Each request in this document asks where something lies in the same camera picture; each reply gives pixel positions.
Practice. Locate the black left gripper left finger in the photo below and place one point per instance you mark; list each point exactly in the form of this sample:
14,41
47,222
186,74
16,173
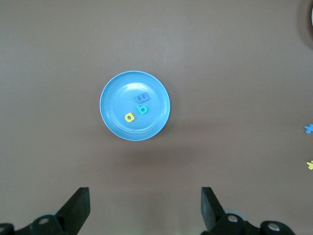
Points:
73,208

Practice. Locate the blue plate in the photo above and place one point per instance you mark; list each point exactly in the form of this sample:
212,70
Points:
115,98

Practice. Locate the yellow foam letter a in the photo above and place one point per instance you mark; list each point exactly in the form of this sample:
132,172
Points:
132,117

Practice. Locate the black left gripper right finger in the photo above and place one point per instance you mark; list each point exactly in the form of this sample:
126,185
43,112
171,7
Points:
212,210

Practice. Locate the blue foam letter m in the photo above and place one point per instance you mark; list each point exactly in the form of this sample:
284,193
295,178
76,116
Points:
141,101

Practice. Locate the yellow foam letter k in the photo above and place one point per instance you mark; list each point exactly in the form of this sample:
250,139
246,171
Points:
310,165

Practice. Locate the teal foam letter b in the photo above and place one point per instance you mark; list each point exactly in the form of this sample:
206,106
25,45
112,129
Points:
139,108

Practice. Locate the beige plate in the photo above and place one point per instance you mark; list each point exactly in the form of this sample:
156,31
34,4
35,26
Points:
312,14

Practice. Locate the blue foam letter x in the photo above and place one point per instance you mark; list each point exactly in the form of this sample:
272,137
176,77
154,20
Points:
310,129

